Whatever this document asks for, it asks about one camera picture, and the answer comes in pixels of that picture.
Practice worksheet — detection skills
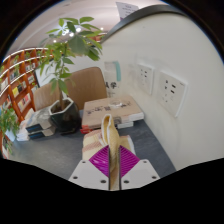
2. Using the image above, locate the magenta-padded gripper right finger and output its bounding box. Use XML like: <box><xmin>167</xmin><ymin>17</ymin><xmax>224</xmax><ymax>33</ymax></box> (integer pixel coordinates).
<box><xmin>118</xmin><ymin>144</ymin><xmax>160</xmax><ymax>190</ymax></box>

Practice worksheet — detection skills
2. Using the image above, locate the clear acrylic sign stand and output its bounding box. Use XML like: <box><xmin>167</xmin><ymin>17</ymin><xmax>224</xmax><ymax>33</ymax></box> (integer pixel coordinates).
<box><xmin>103</xmin><ymin>60</ymin><xmax>129</xmax><ymax>109</ymax></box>

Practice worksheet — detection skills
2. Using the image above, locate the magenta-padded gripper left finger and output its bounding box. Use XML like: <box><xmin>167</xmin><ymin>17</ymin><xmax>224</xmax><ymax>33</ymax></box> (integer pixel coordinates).
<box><xmin>68</xmin><ymin>144</ymin><xmax>111</xmax><ymax>191</ymax></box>

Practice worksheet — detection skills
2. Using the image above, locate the white wall socket panel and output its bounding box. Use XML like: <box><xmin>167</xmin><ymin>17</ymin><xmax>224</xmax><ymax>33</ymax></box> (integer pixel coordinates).
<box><xmin>136</xmin><ymin>63</ymin><xmax>155</xmax><ymax>96</ymax></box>
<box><xmin>156</xmin><ymin>70</ymin><xmax>188</xmax><ymax>118</ymax></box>

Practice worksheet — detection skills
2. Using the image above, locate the white book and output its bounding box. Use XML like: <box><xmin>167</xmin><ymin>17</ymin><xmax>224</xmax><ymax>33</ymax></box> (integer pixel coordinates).
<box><xmin>16</xmin><ymin>128</ymin><xmax>31</xmax><ymax>142</ymax></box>

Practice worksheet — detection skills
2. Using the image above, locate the ivy plant in white pot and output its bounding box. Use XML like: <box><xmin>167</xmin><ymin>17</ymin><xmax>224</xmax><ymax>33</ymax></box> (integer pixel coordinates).
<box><xmin>0</xmin><ymin>106</ymin><xmax>20</xmax><ymax>156</ymax></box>

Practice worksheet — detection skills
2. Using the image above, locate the tan padded chair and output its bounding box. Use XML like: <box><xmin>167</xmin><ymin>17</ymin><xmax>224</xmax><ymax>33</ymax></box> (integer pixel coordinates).
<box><xmin>64</xmin><ymin>66</ymin><xmax>108</xmax><ymax>111</ymax></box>
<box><xmin>33</xmin><ymin>81</ymin><xmax>63</xmax><ymax>112</ymax></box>

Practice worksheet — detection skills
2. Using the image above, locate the red and black book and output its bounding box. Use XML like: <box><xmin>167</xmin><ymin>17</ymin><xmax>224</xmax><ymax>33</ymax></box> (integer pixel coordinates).
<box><xmin>79</xmin><ymin>121</ymin><xmax>134</xmax><ymax>134</ymax></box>

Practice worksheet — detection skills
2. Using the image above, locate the white hanging sign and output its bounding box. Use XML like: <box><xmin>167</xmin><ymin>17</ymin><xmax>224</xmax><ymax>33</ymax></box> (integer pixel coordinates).
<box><xmin>115</xmin><ymin>1</ymin><xmax>139</xmax><ymax>20</ymax></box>

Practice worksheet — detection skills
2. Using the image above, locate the ceiling chandelier lamp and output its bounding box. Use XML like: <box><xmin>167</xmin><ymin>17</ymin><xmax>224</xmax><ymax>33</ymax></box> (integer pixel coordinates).
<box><xmin>61</xmin><ymin>27</ymin><xmax>84</xmax><ymax>38</ymax></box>

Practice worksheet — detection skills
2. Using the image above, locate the beige large book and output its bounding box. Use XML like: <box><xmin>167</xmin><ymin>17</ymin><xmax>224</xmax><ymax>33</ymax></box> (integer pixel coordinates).
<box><xmin>81</xmin><ymin>94</ymin><xmax>145</xmax><ymax>129</ymax></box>

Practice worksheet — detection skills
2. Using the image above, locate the cream and yellow striped towel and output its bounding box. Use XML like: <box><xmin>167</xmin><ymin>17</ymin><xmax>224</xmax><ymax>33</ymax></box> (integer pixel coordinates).
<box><xmin>81</xmin><ymin>113</ymin><xmax>137</xmax><ymax>192</ymax></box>

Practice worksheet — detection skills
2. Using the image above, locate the orange wooden shelf unit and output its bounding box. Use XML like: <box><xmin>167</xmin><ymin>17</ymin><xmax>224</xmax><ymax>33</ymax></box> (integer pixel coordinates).
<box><xmin>0</xmin><ymin>48</ymin><xmax>54</xmax><ymax>158</ymax></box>

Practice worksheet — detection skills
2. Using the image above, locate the tall plant in black pot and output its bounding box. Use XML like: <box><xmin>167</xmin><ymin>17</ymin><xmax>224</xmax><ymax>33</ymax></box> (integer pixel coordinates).
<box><xmin>39</xmin><ymin>16</ymin><xmax>104</xmax><ymax>136</ymax></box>

